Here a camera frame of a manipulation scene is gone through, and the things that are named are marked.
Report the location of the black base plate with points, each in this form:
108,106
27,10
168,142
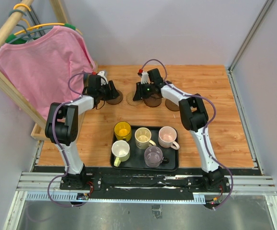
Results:
110,183

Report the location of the purple mug black handle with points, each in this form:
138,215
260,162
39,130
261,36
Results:
153,157

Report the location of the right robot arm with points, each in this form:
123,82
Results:
194,118

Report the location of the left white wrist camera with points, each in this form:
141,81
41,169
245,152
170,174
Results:
101,78

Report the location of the grey hanger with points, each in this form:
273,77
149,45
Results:
27,34

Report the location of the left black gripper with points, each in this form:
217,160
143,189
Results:
112,93

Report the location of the pink t-shirt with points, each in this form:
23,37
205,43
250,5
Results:
40,70

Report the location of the black serving tray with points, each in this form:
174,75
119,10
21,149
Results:
136,159

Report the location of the wooden clothes rack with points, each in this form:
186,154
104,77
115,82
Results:
5,85

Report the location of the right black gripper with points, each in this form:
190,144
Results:
139,94

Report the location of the white mug yellow handle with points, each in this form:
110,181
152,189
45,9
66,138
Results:
121,151

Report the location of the yellow green hanger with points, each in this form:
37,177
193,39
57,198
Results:
60,14

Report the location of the cream mug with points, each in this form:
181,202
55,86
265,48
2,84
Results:
143,138

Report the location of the aluminium corner post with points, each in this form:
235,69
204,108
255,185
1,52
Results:
253,29

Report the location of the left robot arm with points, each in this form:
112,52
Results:
62,124

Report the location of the pink mug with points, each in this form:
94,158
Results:
167,138

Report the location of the brown coaster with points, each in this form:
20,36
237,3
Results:
117,100
152,102
171,106

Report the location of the woven rattan coaster back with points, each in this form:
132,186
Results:
130,101

